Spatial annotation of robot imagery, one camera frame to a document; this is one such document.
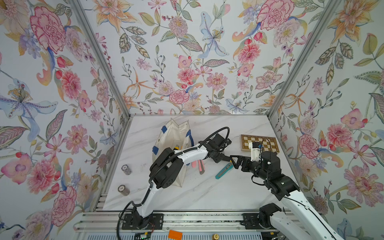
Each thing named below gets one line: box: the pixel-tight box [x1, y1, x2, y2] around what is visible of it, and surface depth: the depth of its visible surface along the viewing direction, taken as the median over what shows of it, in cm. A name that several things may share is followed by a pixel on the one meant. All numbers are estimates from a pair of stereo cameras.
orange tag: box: [168, 229, 183, 240], surface depth 72 cm
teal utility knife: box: [215, 160, 234, 180], surface depth 92 cm
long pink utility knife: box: [197, 159, 206, 175], surface depth 95 cm
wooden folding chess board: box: [240, 134, 280, 153], surface depth 105 cm
